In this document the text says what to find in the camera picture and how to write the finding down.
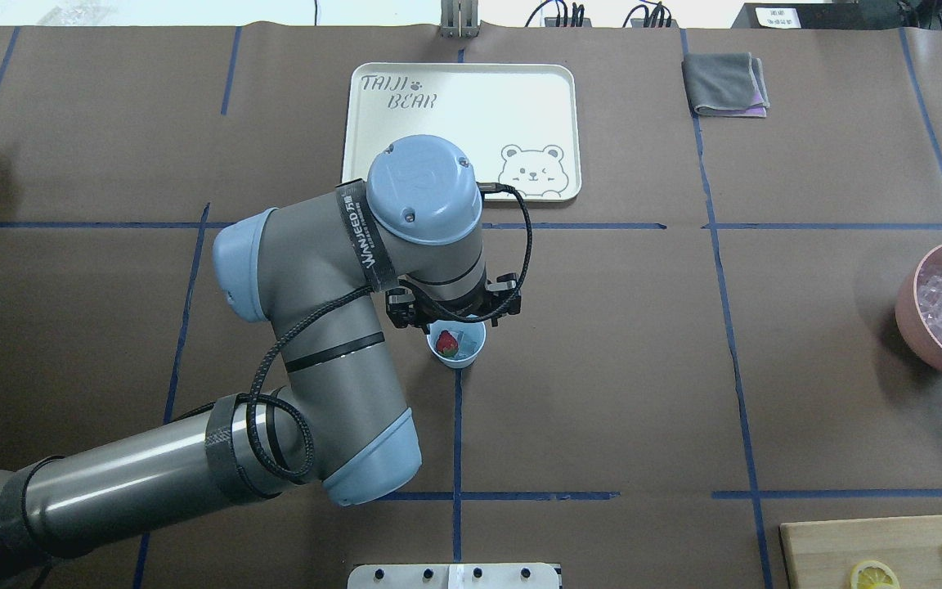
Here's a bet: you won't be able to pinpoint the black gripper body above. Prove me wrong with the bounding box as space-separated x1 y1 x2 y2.
386 273 521 330

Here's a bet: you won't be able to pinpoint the light blue plastic cup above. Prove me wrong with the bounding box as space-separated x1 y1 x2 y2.
426 321 487 369

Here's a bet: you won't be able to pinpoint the red strawberry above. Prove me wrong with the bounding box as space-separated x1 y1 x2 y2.
433 330 461 359

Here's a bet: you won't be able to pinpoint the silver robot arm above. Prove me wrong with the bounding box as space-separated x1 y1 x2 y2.
0 135 528 587

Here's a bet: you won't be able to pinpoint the ice cubes in cup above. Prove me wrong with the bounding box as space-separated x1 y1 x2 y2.
455 330 479 359

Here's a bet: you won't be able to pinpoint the cream bear tray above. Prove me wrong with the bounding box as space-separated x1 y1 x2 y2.
343 62 582 204

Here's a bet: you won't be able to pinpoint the grey folded cloth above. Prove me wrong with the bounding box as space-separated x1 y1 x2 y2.
683 52 771 119

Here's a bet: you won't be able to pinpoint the wooden cutting board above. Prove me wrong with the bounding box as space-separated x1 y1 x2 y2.
780 515 942 588

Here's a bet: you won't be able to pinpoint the pink bowl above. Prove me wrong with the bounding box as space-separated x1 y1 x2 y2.
895 245 942 372

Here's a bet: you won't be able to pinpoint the lemon slices row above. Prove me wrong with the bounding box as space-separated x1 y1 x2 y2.
848 560 902 589

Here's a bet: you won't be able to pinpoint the aluminium frame post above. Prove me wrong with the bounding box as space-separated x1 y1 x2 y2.
440 0 481 38

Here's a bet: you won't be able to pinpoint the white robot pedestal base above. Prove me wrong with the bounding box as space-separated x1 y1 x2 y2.
347 562 564 588

